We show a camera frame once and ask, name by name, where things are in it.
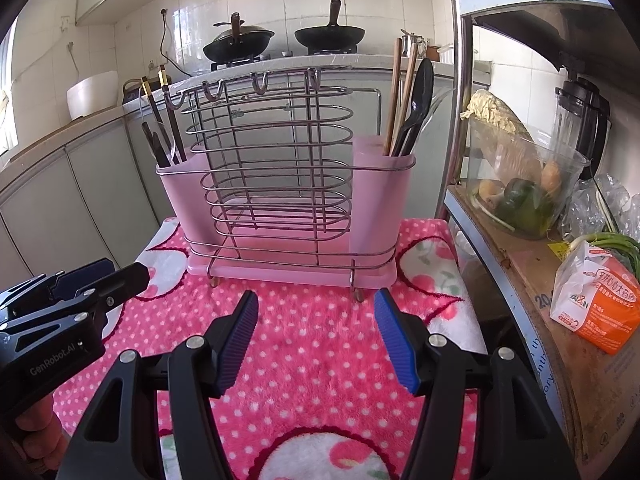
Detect pink plastic drip tray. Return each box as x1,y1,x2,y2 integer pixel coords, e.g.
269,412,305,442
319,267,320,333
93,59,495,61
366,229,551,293
184,212,397,289

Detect white rice cooker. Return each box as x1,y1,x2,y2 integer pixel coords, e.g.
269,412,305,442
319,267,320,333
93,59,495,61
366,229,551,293
66,70,118,120

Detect orange white food bag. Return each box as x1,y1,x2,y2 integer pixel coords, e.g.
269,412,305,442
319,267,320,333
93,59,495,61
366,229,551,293
550,240,639,356

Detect black wok with lid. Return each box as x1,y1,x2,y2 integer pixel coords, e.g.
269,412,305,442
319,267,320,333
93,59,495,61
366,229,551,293
203,12,274,64

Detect pink polka dot towel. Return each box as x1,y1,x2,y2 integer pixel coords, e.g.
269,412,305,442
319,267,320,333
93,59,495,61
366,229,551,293
52,216,490,480

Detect green onions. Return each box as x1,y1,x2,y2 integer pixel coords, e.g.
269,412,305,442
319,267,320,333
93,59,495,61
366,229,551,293
568,232,640,278

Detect metal storage shelf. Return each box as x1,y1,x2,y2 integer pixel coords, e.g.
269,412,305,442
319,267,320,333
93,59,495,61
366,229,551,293
439,0,639,479

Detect pink utensil cup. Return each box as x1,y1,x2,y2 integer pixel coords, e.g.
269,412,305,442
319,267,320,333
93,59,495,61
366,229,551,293
349,136,416,261
156,153,224,252

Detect metal wire dish rack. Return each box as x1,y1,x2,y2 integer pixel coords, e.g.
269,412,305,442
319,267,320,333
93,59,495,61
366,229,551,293
155,66,417,302

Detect pink utensil cup right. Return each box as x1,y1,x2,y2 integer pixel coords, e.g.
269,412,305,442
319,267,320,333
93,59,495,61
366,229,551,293
349,136,416,261

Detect metal kettle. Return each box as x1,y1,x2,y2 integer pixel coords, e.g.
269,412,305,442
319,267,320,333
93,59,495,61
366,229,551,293
400,29,428,60

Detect pink utensil cup left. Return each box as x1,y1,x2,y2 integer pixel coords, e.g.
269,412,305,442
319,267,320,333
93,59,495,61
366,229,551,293
156,153,224,252

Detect clear container with vegetables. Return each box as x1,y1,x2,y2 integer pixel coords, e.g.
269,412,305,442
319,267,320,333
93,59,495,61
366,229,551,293
460,89,588,240

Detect gas stove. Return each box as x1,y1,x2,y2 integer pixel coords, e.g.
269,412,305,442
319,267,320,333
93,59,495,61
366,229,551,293
209,46,358,72

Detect black blender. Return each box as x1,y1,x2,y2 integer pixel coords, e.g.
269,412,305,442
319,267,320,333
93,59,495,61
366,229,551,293
551,77,611,180

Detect dark chopstick gold tip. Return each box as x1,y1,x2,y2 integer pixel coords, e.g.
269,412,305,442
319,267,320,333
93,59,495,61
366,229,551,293
158,64,186,162

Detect clear plastic spoon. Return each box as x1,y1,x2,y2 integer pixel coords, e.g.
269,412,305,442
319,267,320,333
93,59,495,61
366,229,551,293
158,145,180,167

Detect left hand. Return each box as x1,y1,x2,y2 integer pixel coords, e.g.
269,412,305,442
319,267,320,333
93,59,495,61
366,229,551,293
15,394,68,470

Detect light wooden chopstick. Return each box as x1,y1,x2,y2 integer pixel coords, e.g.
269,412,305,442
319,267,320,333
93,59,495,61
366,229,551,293
383,37,402,156

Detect black plastic spoon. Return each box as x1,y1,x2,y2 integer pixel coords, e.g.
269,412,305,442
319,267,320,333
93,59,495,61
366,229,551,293
400,58,435,156

